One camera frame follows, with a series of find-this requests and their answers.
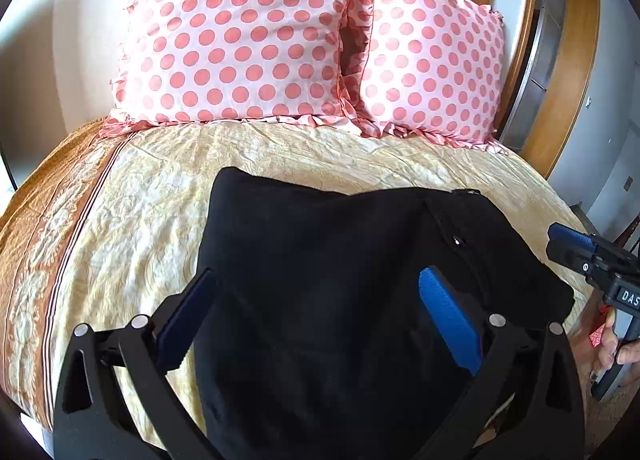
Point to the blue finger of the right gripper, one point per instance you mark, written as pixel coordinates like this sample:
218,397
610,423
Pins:
563,238

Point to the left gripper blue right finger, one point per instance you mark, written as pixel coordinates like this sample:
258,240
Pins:
456,328

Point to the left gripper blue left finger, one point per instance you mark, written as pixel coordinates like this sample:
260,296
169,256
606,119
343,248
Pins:
180,316

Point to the black pants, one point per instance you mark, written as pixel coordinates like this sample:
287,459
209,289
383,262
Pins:
318,345

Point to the person's right hand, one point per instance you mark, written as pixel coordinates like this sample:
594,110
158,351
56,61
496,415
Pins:
610,354

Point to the red gift box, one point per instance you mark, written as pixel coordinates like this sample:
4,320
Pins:
604,315

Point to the cream patterned bed quilt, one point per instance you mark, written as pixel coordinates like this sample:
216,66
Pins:
105,229

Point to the right pink polka-dot pillow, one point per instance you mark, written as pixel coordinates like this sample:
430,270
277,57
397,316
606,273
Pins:
427,67

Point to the pink polka-dot pillow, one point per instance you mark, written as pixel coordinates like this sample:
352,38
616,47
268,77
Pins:
427,67
201,61

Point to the left pink polka-dot pillow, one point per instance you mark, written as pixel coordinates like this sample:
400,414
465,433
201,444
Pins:
201,61

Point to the wooden door frame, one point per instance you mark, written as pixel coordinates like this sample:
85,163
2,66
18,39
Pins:
550,48

